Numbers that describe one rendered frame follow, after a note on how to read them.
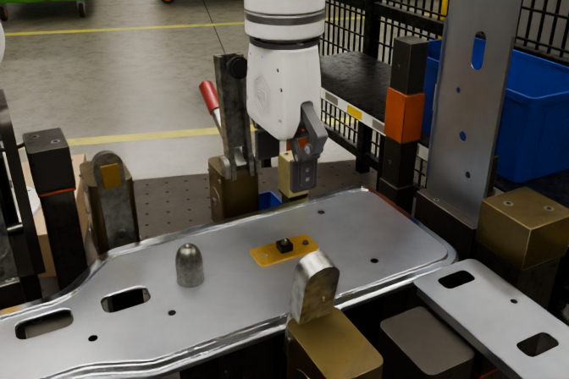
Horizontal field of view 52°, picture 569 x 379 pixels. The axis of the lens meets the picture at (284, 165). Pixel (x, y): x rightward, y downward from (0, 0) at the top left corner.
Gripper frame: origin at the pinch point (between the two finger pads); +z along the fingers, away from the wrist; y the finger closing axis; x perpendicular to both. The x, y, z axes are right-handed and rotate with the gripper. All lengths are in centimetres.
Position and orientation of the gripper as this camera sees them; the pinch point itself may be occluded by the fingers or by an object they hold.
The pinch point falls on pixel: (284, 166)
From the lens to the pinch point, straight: 69.0
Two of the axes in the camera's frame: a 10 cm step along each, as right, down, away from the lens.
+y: 4.6, 4.0, -7.9
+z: 0.0, 8.9, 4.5
